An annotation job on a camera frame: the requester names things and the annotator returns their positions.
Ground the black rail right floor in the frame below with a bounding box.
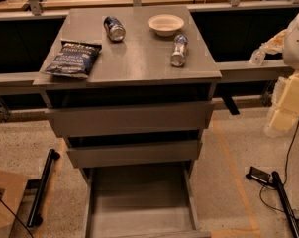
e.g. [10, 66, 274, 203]
[272, 171, 299, 238]

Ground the clear hand sanitizer bottle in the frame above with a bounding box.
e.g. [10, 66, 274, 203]
[249, 49, 265, 66]

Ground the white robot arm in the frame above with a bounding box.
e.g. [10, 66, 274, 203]
[259, 13, 299, 137]

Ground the grey drawer cabinet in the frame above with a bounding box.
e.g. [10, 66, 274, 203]
[32, 5, 223, 238]

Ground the black floor power box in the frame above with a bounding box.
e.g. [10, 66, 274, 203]
[246, 167, 270, 184]

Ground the black cable right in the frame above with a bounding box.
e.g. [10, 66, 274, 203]
[258, 115, 299, 215]

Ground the white paper bowl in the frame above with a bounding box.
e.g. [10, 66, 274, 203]
[148, 14, 184, 37]

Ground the grey metal shelf rail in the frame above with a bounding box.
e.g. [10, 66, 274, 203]
[0, 59, 293, 96]

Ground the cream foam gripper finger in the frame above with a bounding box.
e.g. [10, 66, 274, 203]
[264, 72, 299, 137]

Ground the grey top drawer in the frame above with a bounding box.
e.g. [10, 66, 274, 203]
[46, 101, 214, 137]

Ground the clear plastic water bottle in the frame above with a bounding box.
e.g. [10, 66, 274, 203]
[170, 34, 188, 67]

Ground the blue pepsi can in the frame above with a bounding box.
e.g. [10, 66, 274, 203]
[103, 16, 126, 42]

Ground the blue vinegar chips bag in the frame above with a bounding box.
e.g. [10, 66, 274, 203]
[44, 41, 102, 79]

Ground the black bar on floor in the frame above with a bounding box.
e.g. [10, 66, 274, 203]
[27, 149, 60, 228]

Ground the brown cardboard box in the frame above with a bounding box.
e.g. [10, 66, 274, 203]
[0, 170, 28, 238]

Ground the grey middle drawer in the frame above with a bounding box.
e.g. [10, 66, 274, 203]
[67, 140, 202, 168]

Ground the grey open bottom drawer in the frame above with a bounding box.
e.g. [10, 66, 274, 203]
[83, 163, 211, 238]

